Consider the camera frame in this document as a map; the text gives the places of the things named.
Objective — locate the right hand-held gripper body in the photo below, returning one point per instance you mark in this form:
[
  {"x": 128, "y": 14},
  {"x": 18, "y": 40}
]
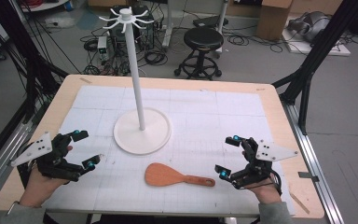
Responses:
[{"x": 273, "y": 151}]

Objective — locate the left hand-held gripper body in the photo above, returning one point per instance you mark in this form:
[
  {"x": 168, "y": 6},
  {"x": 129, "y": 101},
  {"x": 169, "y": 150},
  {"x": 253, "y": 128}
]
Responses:
[{"x": 43, "y": 146}]

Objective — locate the white hook stand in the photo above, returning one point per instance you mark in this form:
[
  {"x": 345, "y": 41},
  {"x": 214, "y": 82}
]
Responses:
[{"x": 143, "y": 138}]

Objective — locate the wooden rice spatula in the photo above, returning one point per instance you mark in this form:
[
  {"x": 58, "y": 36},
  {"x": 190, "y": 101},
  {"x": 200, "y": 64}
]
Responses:
[{"x": 163, "y": 174}]

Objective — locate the person's left hand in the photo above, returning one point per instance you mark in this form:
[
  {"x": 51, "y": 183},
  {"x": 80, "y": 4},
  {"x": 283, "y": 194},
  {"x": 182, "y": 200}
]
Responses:
[{"x": 40, "y": 188}]

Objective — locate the person's right hand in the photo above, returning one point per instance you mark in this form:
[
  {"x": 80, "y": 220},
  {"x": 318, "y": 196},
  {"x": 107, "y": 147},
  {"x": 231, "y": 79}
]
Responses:
[{"x": 265, "y": 193}]

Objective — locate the white grid mat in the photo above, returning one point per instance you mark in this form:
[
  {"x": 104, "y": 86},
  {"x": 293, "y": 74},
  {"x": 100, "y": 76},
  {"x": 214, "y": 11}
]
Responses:
[{"x": 199, "y": 124}]

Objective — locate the thin wooden strip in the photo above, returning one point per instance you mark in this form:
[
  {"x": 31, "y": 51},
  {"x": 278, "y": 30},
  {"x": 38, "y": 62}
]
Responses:
[{"x": 300, "y": 203}]

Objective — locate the small grey power unit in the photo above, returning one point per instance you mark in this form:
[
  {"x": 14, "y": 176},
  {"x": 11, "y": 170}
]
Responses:
[{"x": 102, "y": 46}]

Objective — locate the black round stool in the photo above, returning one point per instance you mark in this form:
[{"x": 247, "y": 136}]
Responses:
[{"x": 203, "y": 39}]

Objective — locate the white floor board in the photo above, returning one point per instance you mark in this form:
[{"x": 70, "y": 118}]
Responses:
[{"x": 323, "y": 49}]

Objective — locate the black computer tower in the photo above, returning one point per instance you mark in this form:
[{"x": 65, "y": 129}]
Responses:
[{"x": 144, "y": 34}]

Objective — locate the black flat case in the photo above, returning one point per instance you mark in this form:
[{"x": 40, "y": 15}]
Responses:
[{"x": 209, "y": 21}]

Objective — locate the cardboard box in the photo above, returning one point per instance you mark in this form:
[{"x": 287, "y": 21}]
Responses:
[{"x": 273, "y": 21}]

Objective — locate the grey bag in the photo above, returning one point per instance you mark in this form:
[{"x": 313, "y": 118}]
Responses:
[{"x": 310, "y": 26}]

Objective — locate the black table bracket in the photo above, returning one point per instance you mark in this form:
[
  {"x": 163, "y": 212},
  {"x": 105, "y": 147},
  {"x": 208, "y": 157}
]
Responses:
[{"x": 307, "y": 176}]

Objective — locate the aluminium rail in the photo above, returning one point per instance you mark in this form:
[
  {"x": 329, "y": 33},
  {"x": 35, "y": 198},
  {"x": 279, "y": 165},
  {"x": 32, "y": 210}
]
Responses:
[
  {"x": 315, "y": 161},
  {"x": 3, "y": 161}
]

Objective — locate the black metal frame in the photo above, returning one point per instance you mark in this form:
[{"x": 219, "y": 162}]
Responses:
[
  {"x": 320, "y": 46},
  {"x": 21, "y": 46}
]

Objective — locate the white stand post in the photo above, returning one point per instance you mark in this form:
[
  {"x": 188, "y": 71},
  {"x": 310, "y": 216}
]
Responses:
[
  {"x": 222, "y": 15},
  {"x": 167, "y": 28}
]

